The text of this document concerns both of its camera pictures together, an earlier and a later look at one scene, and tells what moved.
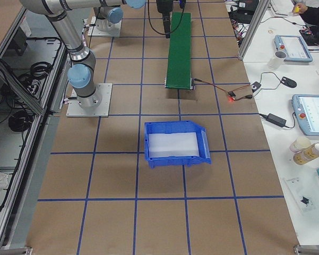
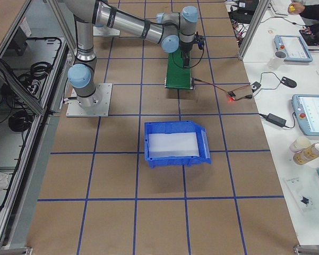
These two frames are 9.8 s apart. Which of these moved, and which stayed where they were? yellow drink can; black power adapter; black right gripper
Moved: black right gripper
Stayed: black power adapter; yellow drink can
